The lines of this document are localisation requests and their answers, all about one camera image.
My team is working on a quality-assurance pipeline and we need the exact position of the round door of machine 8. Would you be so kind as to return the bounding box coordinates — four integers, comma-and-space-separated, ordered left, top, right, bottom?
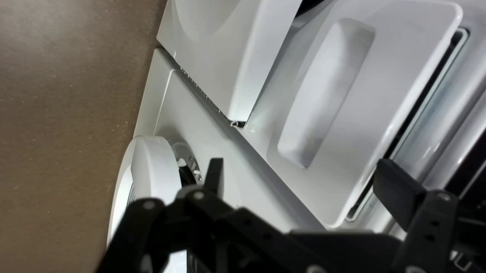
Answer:
105, 134, 187, 254

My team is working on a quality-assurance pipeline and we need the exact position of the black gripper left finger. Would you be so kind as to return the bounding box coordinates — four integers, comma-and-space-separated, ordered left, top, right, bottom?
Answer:
96, 155, 325, 273

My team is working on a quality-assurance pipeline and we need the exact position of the white detergent tray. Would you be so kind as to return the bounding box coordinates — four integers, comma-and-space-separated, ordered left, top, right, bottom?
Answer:
266, 0, 465, 228

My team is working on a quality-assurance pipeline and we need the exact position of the white washing machine number 8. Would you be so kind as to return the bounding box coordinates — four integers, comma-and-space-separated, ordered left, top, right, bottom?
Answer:
105, 46, 331, 273

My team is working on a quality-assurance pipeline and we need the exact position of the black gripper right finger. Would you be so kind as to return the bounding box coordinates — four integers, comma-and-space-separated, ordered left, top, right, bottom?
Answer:
372, 157, 486, 273

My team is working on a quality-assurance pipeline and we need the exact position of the white washing machine number 7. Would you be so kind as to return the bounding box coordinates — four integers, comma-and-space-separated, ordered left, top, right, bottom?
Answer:
151, 0, 486, 239

